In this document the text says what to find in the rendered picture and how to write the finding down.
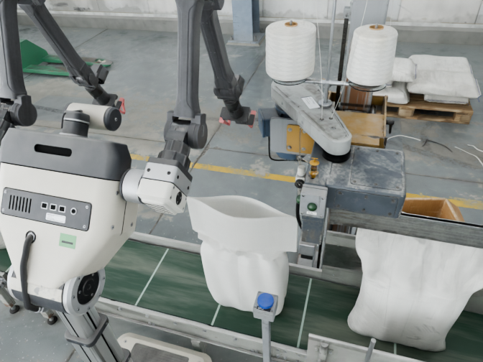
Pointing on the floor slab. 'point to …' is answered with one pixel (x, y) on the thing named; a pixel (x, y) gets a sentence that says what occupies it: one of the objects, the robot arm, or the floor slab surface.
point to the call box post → (266, 340)
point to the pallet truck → (30, 65)
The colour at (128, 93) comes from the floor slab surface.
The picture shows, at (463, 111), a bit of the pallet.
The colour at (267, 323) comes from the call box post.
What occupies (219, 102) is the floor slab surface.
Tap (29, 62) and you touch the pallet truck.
